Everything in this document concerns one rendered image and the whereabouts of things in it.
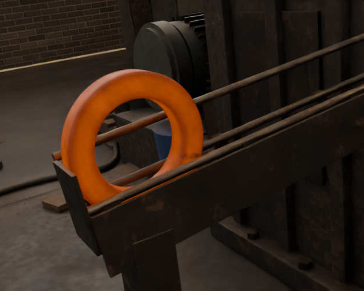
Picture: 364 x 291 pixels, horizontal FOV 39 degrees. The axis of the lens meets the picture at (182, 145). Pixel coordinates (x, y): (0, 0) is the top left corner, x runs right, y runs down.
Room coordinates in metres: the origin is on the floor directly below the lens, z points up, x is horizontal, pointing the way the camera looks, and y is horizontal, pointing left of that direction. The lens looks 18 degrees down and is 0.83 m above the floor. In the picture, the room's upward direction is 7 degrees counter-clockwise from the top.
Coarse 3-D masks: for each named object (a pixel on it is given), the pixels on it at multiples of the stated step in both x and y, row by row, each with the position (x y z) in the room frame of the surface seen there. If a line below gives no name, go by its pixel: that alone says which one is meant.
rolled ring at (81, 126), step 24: (120, 72) 0.62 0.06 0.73; (144, 72) 0.62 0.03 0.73; (96, 96) 0.58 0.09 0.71; (120, 96) 0.60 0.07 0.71; (144, 96) 0.61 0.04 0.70; (168, 96) 0.63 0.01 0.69; (72, 120) 0.58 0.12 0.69; (96, 120) 0.58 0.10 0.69; (192, 120) 0.64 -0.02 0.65; (72, 144) 0.57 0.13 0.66; (192, 144) 0.64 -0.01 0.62; (72, 168) 0.56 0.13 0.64; (96, 168) 0.58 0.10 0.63; (168, 168) 0.64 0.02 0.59; (96, 192) 0.57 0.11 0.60
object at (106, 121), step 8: (128, 104) 2.66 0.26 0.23; (136, 104) 2.48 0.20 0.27; (144, 104) 2.46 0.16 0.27; (112, 112) 2.88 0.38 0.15; (120, 112) 2.68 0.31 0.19; (104, 120) 2.74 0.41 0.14; (112, 120) 2.71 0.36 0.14; (104, 128) 2.86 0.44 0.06; (112, 128) 2.74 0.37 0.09; (112, 144) 2.67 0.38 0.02
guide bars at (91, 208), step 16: (336, 96) 0.75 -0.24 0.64; (352, 96) 0.75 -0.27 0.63; (304, 112) 0.71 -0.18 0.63; (272, 128) 0.68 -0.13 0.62; (240, 144) 0.65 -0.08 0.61; (192, 160) 0.62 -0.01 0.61; (208, 160) 0.63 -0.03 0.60; (160, 176) 0.60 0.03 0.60; (176, 176) 0.60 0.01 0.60; (128, 192) 0.57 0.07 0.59; (96, 208) 0.55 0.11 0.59
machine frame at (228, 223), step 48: (240, 0) 1.41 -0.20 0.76; (288, 0) 1.25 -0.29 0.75; (336, 0) 1.08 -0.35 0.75; (240, 48) 1.41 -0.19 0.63; (288, 48) 1.24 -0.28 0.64; (240, 96) 1.44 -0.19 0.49; (288, 96) 1.25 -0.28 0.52; (288, 192) 1.25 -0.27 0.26; (336, 192) 1.09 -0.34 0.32; (240, 240) 1.39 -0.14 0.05; (288, 240) 1.25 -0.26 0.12; (336, 240) 1.09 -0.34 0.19; (336, 288) 1.07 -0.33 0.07
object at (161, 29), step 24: (144, 24) 2.15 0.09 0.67; (168, 24) 2.07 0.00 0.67; (192, 24) 2.09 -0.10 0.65; (144, 48) 2.13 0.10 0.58; (168, 48) 1.98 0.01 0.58; (192, 48) 2.01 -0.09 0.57; (168, 72) 1.97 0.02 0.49; (192, 72) 1.99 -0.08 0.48; (192, 96) 2.02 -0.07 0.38; (120, 120) 2.35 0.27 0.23; (120, 144) 2.39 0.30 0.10; (144, 144) 2.14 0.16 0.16
